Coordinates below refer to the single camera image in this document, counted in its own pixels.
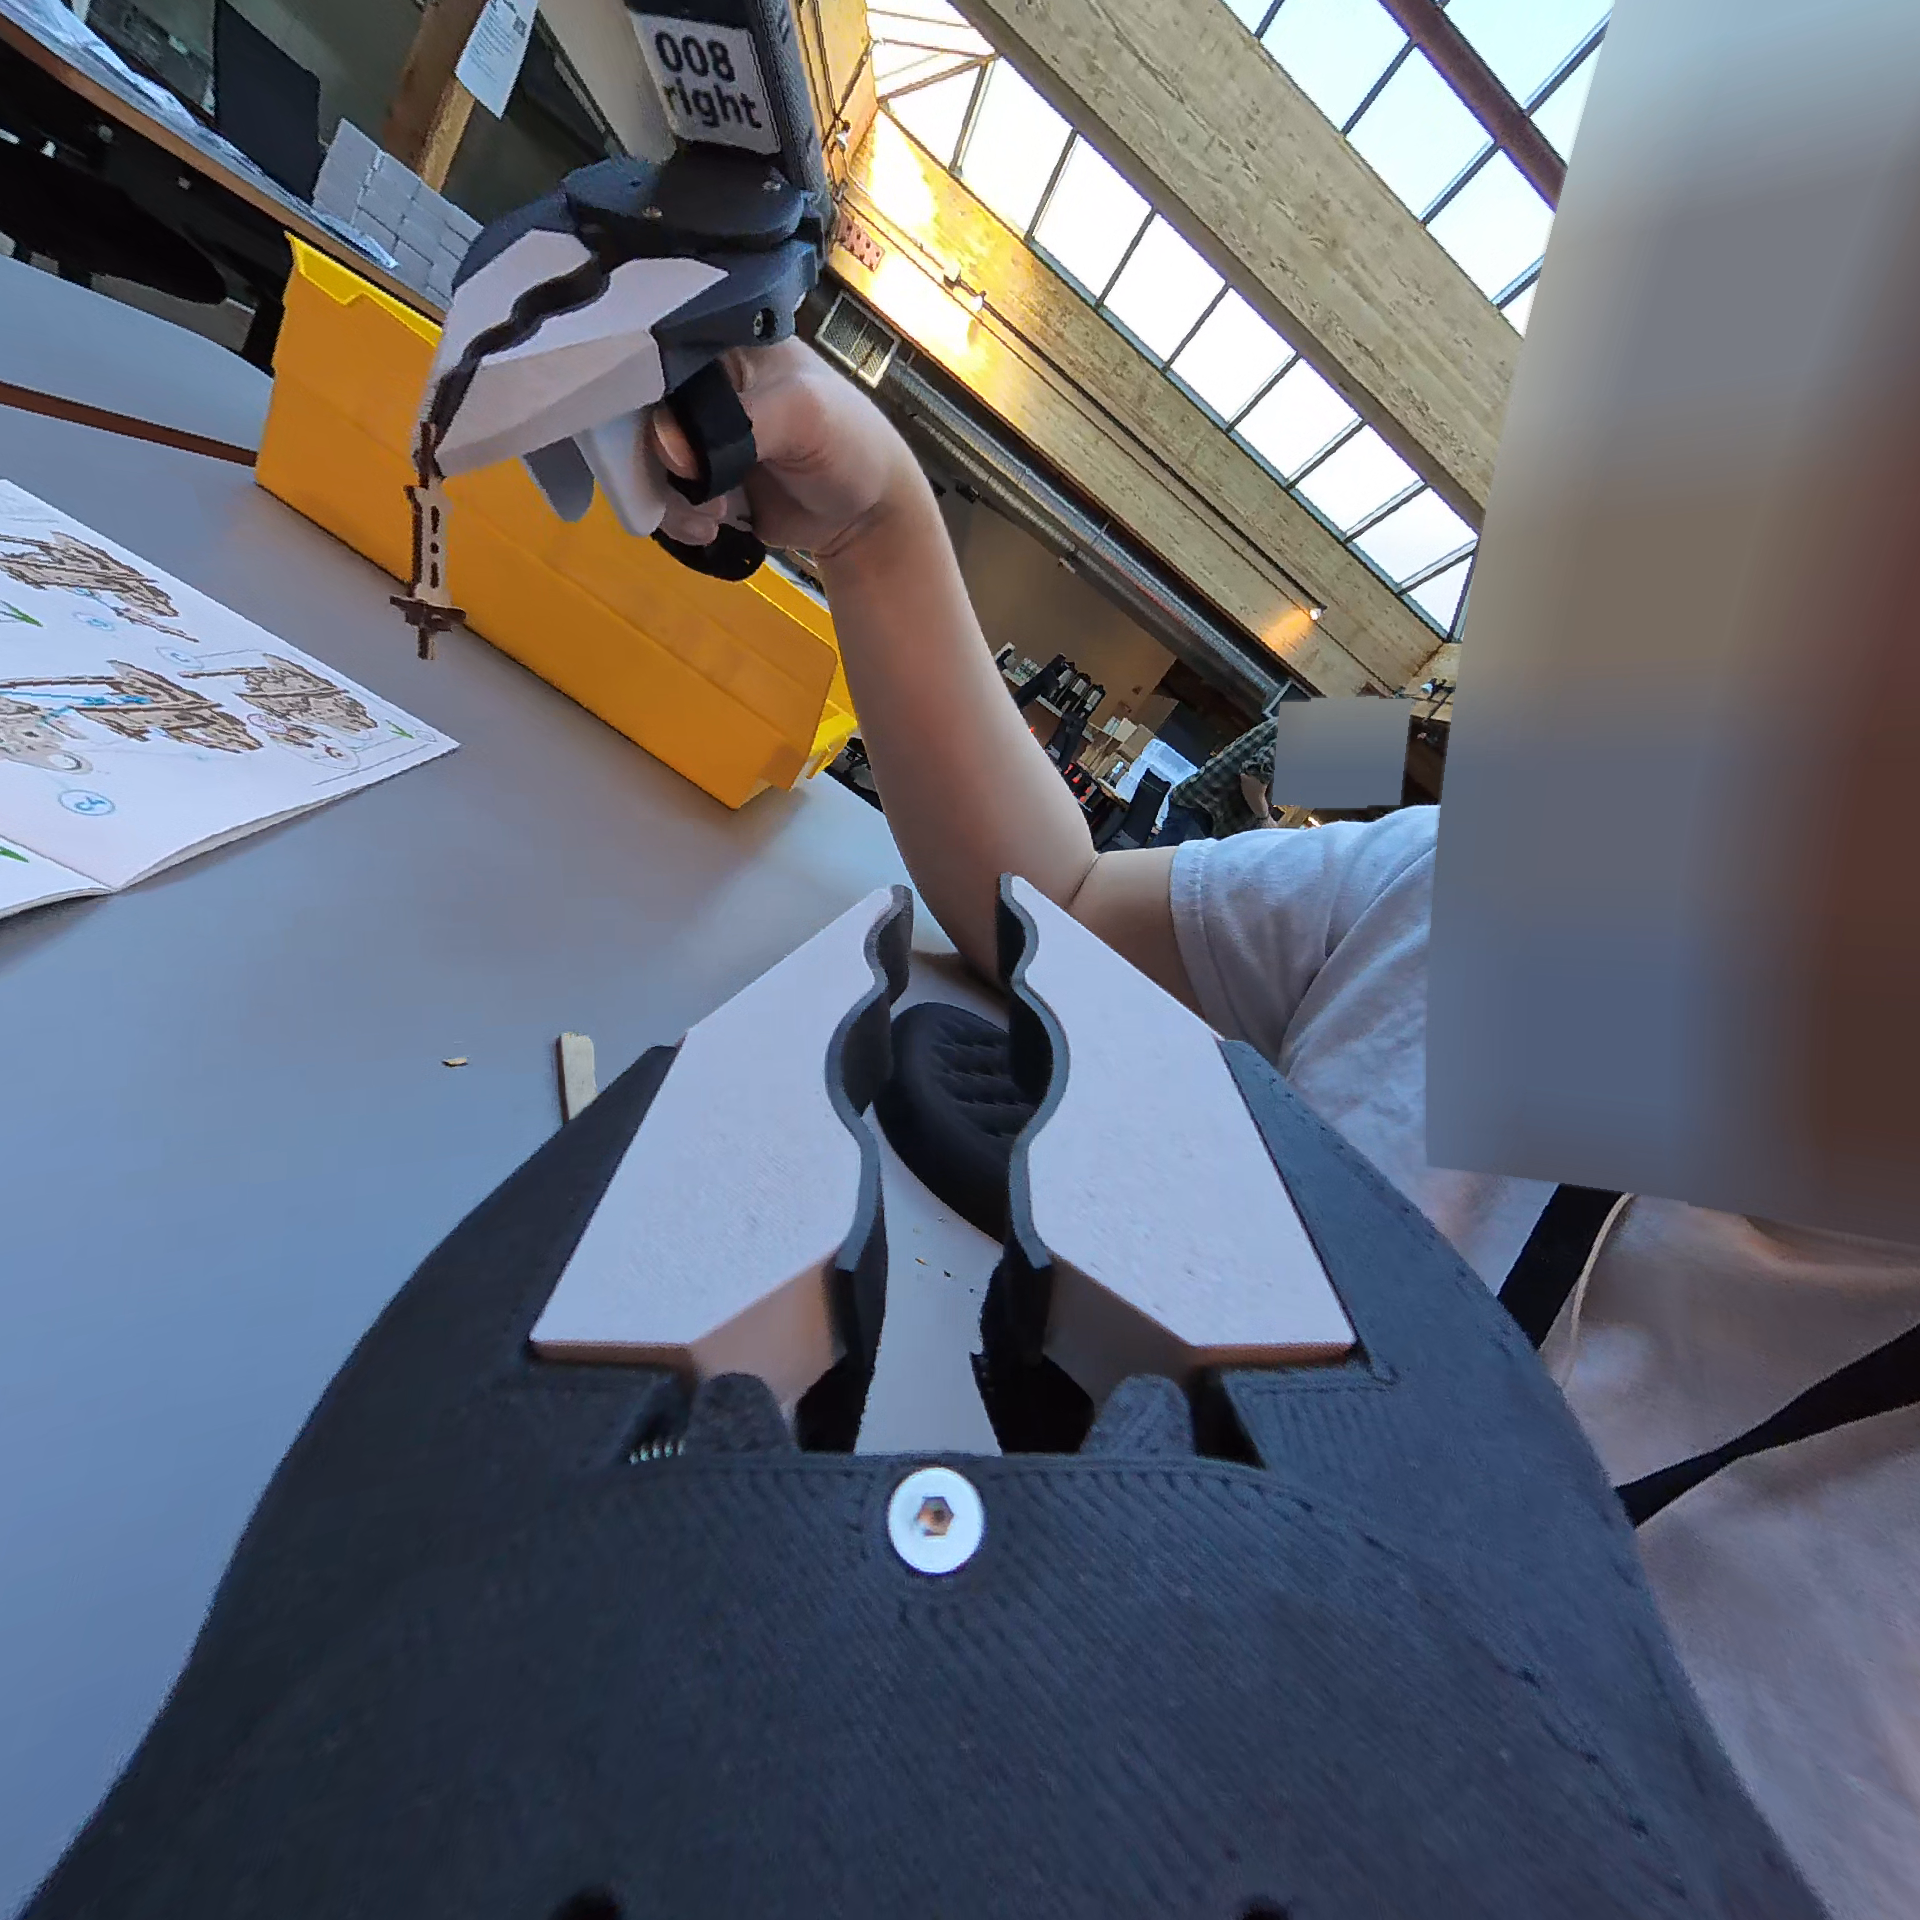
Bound white paper notice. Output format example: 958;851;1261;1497
456;0;543;119

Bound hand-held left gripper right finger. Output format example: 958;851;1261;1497
973;877;1361;1455

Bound yellow plastic bin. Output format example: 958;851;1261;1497
256;232;861;811

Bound person's right hand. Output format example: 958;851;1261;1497
650;336;906;566

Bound black shoulder strap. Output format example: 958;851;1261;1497
1497;1184;1920;1530

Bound wall vent grille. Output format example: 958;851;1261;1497
816;289;903;390

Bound silver ventilation duct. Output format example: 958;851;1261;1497
885;353;1299;707

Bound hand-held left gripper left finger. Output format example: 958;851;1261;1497
531;885;917;1455

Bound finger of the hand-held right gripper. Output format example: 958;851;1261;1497
417;237;609;472
442;264;731;479

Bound person's white t-shirt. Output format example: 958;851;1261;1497
1171;805;1920;1920

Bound grey desk with brown edge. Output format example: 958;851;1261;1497
0;256;274;453

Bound stack of white boxes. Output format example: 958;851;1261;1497
312;119;489;309

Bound black office chair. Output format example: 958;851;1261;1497
214;0;325;198

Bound wooden background desk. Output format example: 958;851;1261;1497
0;17;453;318

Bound model instruction booklet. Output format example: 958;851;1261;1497
0;481;463;921

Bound wooden axle part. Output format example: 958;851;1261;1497
391;429;467;663

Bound skylight windows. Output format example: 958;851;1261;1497
871;0;1614;641

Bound black elbow pad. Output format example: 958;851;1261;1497
873;1002;1053;1243

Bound person's right forearm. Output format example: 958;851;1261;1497
816;481;1210;1022

